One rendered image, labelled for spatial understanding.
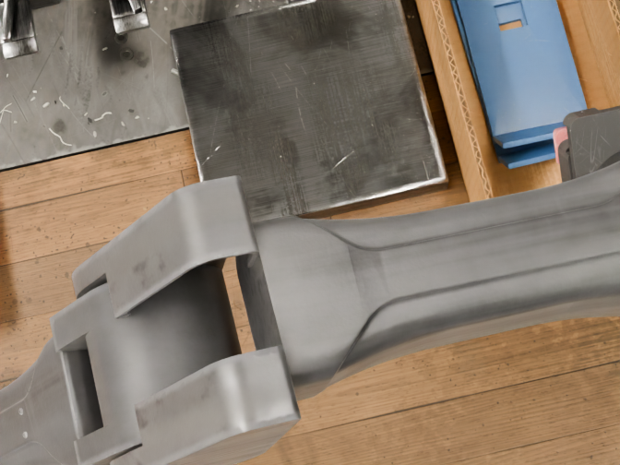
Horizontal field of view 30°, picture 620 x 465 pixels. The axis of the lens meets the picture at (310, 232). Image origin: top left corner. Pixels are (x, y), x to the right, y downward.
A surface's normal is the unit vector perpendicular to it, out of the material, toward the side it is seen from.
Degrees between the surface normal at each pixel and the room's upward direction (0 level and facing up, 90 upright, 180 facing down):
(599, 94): 0
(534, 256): 13
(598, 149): 34
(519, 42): 0
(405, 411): 0
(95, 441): 48
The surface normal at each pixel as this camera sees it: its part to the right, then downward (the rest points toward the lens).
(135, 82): -0.04, -0.25
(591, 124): 0.10, 0.32
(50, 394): -0.76, 0.02
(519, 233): 0.18, -0.30
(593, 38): -0.97, 0.22
